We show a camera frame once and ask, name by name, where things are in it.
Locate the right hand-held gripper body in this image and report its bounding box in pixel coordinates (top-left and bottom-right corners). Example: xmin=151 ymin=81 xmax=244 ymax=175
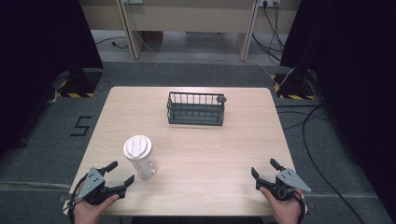
xmin=255 ymin=167 xmax=312 ymax=203

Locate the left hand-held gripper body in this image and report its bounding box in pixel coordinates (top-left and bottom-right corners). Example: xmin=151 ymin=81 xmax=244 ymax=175
xmin=74 ymin=166 xmax=127 ymax=206

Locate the clear bottle with white lid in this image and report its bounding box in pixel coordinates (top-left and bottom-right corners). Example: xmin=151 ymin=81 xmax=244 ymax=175
xmin=122 ymin=134 xmax=159 ymax=180

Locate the person's right hand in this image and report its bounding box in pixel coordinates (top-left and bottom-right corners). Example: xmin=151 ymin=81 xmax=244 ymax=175
xmin=259 ymin=186 xmax=309 ymax=224

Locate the person's left hand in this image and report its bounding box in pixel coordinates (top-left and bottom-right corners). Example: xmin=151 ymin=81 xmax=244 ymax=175
xmin=73 ymin=193 xmax=120 ymax=224

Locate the stand base with hazard tape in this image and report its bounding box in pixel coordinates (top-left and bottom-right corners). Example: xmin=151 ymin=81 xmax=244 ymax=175
xmin=50 ymin=67 xmax=104 ymax=99
xmin=270 ymin=66 xmax=318 ymax=102

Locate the dark curtain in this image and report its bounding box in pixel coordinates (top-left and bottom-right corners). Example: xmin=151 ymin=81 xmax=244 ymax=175
xmin=279 ymin=0 xmax=396 ymax=216
xmin=0 ymin=0 xmax=105 ymax=158

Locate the beige desk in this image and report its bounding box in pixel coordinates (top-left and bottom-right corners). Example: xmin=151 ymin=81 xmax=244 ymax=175
xmin=78 ymin=0 xmax=303 ymax=62

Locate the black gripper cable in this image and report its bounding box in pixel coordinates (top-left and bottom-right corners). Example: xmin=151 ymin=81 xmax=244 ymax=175
xmin=66 ymin=173 xmax=90 ymax=224
xmin=291 ymin=189 xmax=309 ymax=224

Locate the long black floor cable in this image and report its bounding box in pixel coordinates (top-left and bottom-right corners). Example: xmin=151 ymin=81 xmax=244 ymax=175
xmin=275 ymin=104 xmax=367 ymax=224

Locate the dark wire basket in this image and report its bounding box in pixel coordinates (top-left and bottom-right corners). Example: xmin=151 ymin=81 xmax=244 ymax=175
xmin=165 ymin=91 xmax=228 ymax=127

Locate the short black cable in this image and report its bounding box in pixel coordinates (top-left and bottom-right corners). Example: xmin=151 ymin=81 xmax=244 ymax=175
xmin=93 ymin=35 xmax=129 ymax=50

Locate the bundle of black cables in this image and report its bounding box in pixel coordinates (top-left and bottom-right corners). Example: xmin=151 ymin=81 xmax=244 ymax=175
xmin=251 ymin=2 xmax=288 ymax=65

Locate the white wall socket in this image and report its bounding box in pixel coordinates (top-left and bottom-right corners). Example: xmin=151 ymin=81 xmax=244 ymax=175
xmin=258 ymin=0 xmax=281 ymax=8

